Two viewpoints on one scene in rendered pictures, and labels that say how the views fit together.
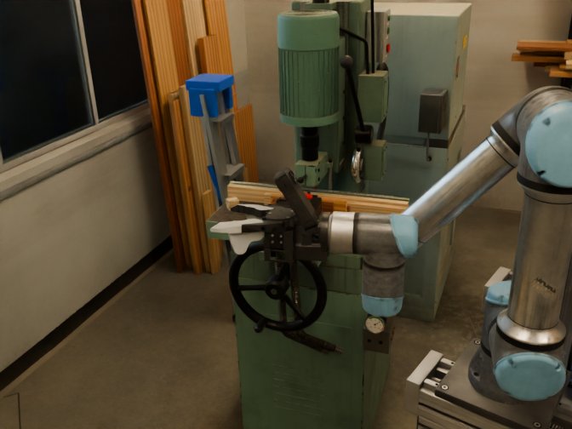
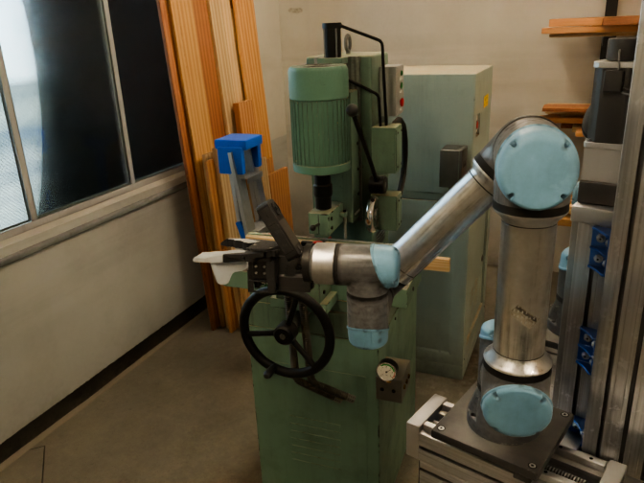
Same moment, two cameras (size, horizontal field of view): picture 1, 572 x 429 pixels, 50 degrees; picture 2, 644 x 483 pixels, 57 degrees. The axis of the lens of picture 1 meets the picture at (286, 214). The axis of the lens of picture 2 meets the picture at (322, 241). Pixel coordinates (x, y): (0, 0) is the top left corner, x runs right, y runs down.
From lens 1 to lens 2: 0.15 m
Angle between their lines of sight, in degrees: 5
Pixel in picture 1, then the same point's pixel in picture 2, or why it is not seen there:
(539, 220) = (515, 246)
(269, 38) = not seen: hidden behind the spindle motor
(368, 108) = (382, 159)
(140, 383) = (164, 437)
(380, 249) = (360, 279)
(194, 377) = (218, 432)
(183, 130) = (217, 190)
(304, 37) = (312, 87)
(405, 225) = (384, 254)
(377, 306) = (360, 337)
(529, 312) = (511, 343)
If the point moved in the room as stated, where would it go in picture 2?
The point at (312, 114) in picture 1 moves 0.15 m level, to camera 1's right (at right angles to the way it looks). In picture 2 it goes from (323, 163) to (374, 161)
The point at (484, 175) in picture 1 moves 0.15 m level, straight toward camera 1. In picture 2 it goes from (467, 206) to (454, 234)
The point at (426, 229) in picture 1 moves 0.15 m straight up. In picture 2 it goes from (413, 263) to (414, 185)
